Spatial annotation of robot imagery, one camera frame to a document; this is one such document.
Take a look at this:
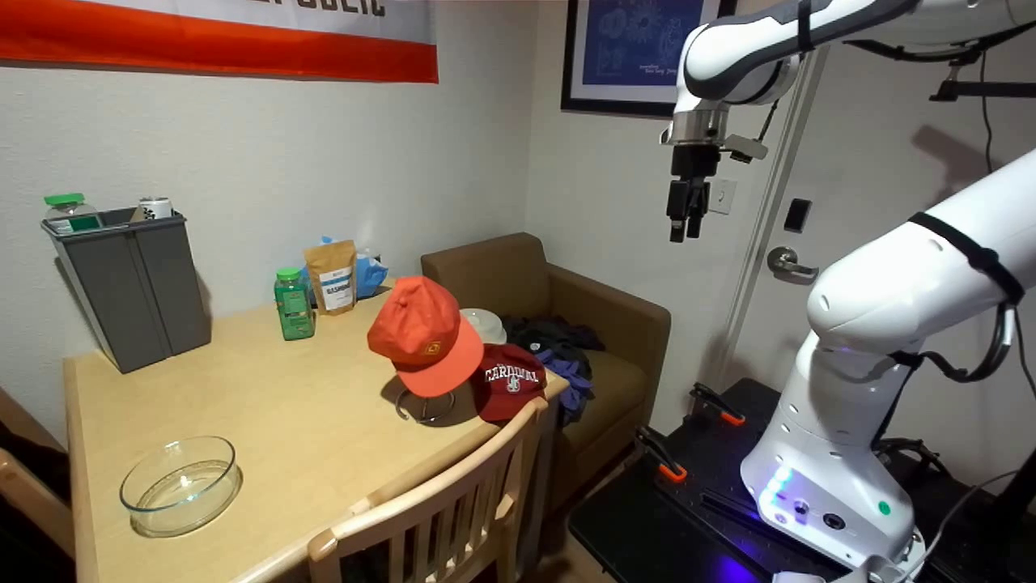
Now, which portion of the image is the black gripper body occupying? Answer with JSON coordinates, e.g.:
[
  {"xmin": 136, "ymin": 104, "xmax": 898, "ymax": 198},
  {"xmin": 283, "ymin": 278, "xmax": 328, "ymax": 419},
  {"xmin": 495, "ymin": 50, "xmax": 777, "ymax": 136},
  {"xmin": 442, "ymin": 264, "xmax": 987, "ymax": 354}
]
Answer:
[{"xmin": 664, "ymin": 144, "xmax": 724, "ymax": 223}]

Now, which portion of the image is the red Stanford baseball cap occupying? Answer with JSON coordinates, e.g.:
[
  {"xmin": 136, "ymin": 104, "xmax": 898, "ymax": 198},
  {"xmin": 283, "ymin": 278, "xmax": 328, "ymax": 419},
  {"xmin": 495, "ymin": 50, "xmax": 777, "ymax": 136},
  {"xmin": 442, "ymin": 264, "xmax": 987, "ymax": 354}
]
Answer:
[{"xmin": 471, "ymin": 339, "xmax": 550, "ymax": 427}]

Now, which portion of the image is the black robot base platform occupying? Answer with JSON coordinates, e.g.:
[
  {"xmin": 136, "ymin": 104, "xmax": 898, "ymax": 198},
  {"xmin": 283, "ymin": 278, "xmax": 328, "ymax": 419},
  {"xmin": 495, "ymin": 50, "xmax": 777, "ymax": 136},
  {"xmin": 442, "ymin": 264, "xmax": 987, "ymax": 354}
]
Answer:
[{"xmin": 568, "ymin": 376, "xmax": 1036, "ymax": 583}]

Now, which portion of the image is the orange baseball cap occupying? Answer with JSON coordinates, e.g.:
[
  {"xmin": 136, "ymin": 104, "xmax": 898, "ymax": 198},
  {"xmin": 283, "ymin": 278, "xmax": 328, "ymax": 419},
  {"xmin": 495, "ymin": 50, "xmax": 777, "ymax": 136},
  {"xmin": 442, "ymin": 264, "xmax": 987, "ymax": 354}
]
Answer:
[{"xmin": 365, "ymin": 272, "xmax": 490, "ymax": 401}]

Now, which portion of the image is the black door lock plate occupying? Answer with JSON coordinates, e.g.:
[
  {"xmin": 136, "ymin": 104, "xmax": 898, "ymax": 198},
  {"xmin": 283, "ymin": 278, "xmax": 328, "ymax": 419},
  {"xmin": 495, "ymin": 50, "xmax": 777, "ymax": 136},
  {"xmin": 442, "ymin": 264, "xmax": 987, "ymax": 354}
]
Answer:
[{"xmin": 782, "ymin": 193, "xmax": 814, "ymax": 237}]

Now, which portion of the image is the brown armchair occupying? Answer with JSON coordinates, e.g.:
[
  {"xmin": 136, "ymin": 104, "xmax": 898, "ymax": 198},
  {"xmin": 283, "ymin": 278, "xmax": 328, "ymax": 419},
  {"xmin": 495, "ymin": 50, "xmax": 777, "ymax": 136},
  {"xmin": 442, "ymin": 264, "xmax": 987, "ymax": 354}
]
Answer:
[{"xmin": 419, "ymin": 231, "xmax": 673, "ymax": 522}]

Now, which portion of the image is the black framed blue picture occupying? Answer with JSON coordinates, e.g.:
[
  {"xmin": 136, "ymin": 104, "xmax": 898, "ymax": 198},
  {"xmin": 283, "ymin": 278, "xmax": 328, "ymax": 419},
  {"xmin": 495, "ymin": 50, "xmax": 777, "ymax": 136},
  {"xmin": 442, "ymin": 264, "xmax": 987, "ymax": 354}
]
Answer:
[{"xmin": 561, "ymin": 0, "xmax": 721, "ymax": 121}]

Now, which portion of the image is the blue cloth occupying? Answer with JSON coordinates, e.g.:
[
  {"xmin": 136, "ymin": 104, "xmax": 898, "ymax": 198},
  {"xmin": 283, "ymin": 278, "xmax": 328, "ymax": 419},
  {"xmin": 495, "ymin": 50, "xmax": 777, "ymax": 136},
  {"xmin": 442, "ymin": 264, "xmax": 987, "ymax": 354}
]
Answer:
[{"xmin": 530, "ymin": 343, "xmax": 595, "ymax": 427}]

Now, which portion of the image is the blue plastic bag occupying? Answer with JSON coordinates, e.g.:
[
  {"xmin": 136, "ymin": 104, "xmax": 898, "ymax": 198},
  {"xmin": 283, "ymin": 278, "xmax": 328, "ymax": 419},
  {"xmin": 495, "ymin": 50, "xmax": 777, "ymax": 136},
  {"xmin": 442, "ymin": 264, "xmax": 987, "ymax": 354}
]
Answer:
[{"xmin": 354, "ymin": 252, "xmax": 391, "ymax": 301}]

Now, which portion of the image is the light wooden chair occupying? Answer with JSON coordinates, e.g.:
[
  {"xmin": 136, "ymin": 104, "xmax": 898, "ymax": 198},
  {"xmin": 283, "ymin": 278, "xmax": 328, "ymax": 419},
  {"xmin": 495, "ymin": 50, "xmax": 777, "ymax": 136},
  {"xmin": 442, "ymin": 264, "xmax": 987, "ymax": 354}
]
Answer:
[{"xmin": 304, "ymin": 396, "xmax": 558, "ymax": 583}]

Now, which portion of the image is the green plastic bottle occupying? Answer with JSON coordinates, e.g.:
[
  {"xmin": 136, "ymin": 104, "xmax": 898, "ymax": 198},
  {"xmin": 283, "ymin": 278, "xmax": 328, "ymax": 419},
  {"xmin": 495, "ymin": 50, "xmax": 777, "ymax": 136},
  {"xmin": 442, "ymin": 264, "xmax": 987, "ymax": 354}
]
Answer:
[{"xmin": 271, "ymin": 264, "xmax": 319, "ymax": 343}]

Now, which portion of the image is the orange and white banner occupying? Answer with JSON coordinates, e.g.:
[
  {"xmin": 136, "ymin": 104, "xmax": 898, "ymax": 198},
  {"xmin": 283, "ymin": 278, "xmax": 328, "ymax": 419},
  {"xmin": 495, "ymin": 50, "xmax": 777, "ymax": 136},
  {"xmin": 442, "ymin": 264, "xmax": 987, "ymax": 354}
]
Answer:
[{"xmin": 0, "ymin": 0, "xmax": 442, "ymax": 88}]

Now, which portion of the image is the small metal can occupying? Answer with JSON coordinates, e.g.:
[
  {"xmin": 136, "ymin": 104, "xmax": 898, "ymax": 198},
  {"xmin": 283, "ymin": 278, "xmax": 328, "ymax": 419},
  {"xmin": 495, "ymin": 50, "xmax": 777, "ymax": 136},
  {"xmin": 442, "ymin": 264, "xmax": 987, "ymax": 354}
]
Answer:
[{"xmin": 136, "ymin": 193, "xmax": 177, "ymax": 223}]

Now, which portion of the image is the grey plastic bin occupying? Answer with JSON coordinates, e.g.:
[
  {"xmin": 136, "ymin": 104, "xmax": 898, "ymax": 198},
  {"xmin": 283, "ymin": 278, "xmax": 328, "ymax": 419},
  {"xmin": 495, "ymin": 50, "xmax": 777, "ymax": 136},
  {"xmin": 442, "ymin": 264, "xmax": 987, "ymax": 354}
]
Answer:
[{"xmin": 39, "ymin": 203, "xmax": 216, "ymax": 376}]

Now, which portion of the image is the clear glass bowl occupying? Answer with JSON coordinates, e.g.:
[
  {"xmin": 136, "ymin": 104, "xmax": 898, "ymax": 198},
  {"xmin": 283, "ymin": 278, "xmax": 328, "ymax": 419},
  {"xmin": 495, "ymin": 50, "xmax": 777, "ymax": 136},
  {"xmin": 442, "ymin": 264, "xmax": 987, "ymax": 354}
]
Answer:
[{"xmin": 118, "ymin": 430, "xmax": 247, "ymax": 541}]

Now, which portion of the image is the green capped container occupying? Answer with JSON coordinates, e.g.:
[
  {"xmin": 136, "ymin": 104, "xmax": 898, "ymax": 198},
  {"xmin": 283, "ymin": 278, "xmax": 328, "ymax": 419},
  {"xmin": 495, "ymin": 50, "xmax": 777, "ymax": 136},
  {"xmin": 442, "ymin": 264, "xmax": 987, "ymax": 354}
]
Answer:
[{"xmin": 41, "ymin": 188, "xmax": 107, "ymax": 237}]

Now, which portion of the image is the dark wooden bench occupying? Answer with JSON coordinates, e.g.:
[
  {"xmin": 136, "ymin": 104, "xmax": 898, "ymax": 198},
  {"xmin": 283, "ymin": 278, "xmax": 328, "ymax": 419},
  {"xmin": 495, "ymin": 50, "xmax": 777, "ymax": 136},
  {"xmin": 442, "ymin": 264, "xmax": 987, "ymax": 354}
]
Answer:
[{"xmin": 0, "ymin": 386, "xmax": 77, "ymax": 583}]

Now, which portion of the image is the white light switch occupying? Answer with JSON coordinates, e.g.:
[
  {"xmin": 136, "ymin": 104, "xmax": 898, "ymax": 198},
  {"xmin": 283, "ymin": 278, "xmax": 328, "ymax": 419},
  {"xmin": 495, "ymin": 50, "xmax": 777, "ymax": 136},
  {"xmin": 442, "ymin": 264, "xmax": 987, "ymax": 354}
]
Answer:
[{"xmin": 705, "ymin": 175, "xmax": 740, "ymax": 216}]

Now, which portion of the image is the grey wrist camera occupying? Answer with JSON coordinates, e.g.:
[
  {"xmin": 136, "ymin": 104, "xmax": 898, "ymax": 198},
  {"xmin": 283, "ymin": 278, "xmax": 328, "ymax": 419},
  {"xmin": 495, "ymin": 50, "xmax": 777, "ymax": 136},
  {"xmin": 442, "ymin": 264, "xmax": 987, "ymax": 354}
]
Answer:
[{"xmin": 721, "ymin": 131, "xmax": 773, "ymax": 166}]

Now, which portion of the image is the silver door handle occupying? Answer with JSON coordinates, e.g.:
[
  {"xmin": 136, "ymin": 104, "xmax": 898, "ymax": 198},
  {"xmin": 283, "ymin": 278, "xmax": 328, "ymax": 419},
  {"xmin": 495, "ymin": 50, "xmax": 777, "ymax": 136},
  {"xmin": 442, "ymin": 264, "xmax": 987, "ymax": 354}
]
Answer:
[{"xmin": 765, "ymin": 243, "xmax": 821, "ymax": 287}]

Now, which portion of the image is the orange handled black clamp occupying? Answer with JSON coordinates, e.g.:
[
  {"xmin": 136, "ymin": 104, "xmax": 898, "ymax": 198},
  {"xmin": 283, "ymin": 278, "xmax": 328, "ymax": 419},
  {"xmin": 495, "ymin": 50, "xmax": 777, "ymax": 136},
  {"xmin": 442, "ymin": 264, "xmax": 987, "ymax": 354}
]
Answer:
[
  {"xmin": 637, "ymin": 427, "xmax": 693, "ymax": 485},
  {"xmin": 690, "ymin": 382, "xmax": 751, "ymax": 430}
]

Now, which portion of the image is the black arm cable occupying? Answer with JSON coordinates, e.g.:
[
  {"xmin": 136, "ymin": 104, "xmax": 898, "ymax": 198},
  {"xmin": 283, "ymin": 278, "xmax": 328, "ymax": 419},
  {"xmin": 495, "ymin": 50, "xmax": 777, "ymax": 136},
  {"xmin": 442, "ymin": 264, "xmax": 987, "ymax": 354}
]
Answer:
[{"xmin": 888, "ymin": 206, "xmax": 1031, "ymax": 386}]

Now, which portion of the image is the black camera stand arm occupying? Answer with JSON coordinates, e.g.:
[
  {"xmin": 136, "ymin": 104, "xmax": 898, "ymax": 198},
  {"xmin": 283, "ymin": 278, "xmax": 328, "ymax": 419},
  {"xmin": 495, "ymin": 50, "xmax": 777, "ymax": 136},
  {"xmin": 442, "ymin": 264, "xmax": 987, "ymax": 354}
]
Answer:
[{"xmin": 929, "ymin": 58, "xmax": 1036, "ymax": 108}]

